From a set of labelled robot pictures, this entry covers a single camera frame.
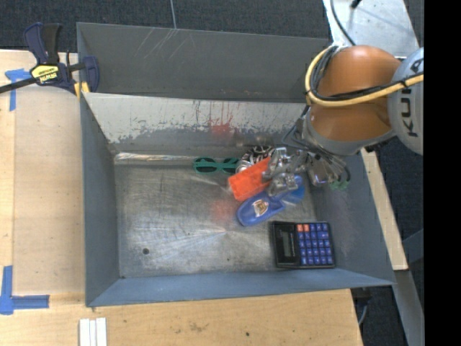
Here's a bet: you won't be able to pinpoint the bare metal gripper finger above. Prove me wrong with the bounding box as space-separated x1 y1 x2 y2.
261 146 289 182
267 173 300 198

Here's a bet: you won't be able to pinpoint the black and white patterned ball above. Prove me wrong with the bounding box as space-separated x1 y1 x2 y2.
240 144 275 166

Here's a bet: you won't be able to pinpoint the orange block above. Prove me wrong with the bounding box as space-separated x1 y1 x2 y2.
227 156 272 203

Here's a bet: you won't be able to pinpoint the blue stapler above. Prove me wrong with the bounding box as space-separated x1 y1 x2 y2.
236 174 307 228

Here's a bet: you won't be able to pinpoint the black calculator with blue keys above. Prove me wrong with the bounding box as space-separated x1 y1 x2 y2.
269 220 337 270

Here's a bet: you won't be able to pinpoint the green sunglasses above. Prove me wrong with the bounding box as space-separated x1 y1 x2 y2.
192 156 241 176

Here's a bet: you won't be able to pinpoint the grey metal bin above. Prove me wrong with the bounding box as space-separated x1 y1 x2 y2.
75 22 398 308

